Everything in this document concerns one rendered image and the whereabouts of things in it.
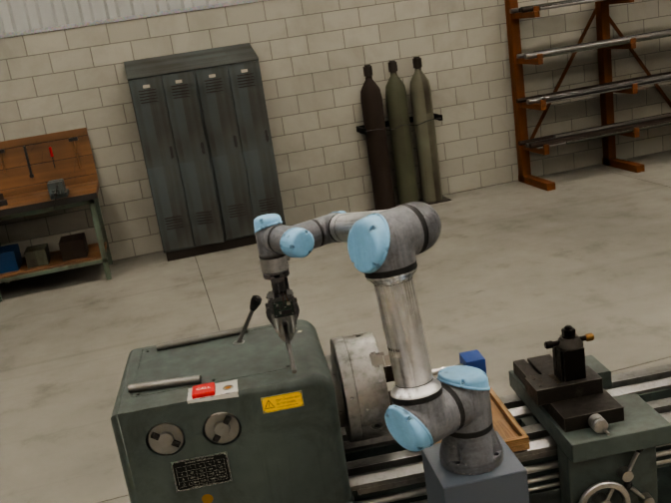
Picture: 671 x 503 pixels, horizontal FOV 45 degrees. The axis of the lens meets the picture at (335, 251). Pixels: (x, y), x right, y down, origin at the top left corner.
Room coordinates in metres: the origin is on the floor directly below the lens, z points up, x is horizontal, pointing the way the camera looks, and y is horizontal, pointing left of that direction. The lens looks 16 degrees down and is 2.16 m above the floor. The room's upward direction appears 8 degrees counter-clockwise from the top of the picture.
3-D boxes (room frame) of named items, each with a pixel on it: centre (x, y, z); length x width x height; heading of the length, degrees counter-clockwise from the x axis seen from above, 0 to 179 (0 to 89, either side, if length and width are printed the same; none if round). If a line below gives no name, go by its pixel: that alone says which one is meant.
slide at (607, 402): (2.32, -0.65, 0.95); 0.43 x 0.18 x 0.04; 5
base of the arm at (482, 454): (1.75, -0.25, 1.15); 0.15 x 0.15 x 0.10
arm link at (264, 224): (2.11, 0.16, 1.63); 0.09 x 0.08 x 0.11; 35
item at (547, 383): (2.25, -0.62, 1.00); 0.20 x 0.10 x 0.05; 95
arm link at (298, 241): (2.04, 0.09, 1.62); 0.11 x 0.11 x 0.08; 35
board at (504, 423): (2.30, -0.31, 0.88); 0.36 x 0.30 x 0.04; 5
